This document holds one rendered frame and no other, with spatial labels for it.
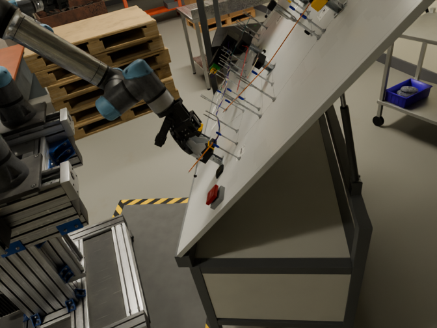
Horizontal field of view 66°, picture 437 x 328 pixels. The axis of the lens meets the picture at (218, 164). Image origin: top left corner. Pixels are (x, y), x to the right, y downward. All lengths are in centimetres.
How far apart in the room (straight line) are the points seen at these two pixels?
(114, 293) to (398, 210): 187
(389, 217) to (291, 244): 132
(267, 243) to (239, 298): 27
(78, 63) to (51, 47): 8
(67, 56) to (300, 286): 108
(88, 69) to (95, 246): 146
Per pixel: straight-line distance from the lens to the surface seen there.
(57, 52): 109
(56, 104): 379
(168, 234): 247
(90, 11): 634
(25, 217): 141
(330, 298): 141
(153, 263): 236
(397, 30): 75
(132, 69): 97
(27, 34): 109
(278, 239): 129
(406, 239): 242
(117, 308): 201
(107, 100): 101
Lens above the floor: 182
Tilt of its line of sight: 38 degrees down
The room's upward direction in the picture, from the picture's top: 11 degrees counter-clockwise
